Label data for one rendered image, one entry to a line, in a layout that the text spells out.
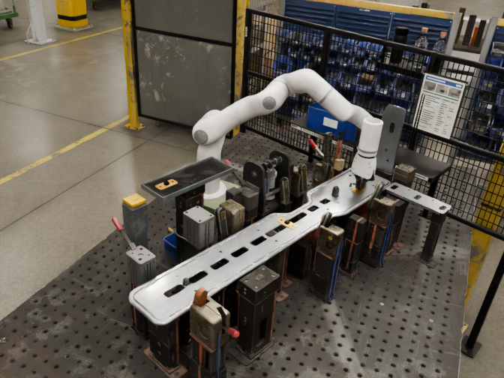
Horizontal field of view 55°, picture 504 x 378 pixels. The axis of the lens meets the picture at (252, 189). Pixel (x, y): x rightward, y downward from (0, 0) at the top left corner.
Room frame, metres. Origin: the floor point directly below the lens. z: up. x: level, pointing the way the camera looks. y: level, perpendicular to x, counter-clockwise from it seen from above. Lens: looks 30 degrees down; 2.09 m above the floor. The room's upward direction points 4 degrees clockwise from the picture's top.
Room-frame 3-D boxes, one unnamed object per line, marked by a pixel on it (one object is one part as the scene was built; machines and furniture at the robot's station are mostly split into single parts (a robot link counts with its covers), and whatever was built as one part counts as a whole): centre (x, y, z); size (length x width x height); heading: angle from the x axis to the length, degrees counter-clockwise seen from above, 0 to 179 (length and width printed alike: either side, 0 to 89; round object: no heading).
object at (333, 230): (1.55, -0.32, 0.87); 0.12 x 0.09 x 0.35; 49
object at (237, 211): (1.60, 0.07, 0.89); 0.13 x 0.11 x 0.38; 49
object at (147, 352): (1.14, 0.26, 0.84); 0.18 x 0.06 x 0.29; 49
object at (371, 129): (1.94, -0.50, 1.28); 0.09 x 0.08 x 0.13; 166
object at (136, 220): (1.47, 0.42, 0.92); 0.08 x 0.08 x 0.44; 49
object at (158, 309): (1.60, -0.14, 1.00); 1.38 x 0.22 x 0.02; 139
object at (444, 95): (2.31, -0.90, 1.30); 0.23 x 0.02 x 0.31; 49
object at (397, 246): (1.95, -0.71, 0.84); 0.11 x 0.06 x 0.29; 49
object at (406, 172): (2.09, -0.74, 0.88); 0.08 x 0.08 x 0.36; 49
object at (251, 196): (1.72, 0.02, 0.89); 0.13 x 0.11 x 0.38; 49
